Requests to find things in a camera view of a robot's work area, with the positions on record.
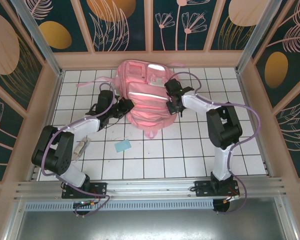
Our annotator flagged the small clear plastic box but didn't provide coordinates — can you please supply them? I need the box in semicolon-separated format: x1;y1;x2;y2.
73;136;92;161

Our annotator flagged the small circuit board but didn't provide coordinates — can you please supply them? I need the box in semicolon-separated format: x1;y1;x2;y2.
73;200;96;208

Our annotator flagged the aluminium mounting rail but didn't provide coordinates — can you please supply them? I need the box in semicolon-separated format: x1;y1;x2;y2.
13;177;288;201

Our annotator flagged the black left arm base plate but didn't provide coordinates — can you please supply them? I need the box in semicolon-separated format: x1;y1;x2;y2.
61;182;108;200

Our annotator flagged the grey metal sheet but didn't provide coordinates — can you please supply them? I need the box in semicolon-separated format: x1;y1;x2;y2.
4;197;298;240

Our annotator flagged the slotted grey cable tray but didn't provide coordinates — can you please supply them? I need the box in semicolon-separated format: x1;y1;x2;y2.
23;199;216;211

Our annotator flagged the aluminium frame post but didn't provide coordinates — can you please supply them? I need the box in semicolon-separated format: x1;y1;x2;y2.
234;0;282;73
9;0;66;78

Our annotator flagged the pink student backpack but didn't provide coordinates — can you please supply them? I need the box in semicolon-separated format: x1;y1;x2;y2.
76;59;186;140

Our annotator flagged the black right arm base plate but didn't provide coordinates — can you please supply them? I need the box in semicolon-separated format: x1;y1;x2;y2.
194;180;241;198

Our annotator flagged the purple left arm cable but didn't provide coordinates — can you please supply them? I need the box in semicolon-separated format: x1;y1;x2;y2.
41;82;121;218

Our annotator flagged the light blue note pad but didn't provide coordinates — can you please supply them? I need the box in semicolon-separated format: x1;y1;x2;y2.
114;139;132;153

